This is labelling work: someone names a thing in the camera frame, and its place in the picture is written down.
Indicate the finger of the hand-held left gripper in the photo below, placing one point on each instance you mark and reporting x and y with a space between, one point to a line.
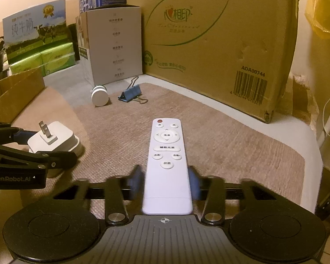
21 137
44 158

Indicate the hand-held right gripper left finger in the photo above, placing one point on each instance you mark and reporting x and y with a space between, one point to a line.
134 182

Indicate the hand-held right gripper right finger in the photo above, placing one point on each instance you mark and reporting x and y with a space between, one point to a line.
194 183

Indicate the white power adapter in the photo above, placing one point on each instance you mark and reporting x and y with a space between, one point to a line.
63 140

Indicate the white remote control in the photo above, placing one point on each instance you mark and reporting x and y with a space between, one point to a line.
166 156

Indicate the brown cardboard box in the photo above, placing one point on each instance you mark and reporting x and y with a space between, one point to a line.
22 93

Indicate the beige mat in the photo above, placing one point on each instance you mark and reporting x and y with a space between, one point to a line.
236 148

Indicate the green tissue pack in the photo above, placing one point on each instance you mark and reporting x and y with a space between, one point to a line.
26 64
59 59

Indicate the white round container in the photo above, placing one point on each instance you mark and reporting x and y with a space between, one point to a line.
100 97

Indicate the blue binder clip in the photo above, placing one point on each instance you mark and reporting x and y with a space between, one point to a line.
132 93

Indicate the cow print milk box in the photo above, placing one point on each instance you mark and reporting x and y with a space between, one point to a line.
30 33

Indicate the white grey paper box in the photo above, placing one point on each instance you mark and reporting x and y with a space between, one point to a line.
115 46

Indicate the large printed cardboard box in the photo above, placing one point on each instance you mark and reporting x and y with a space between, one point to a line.
209 46

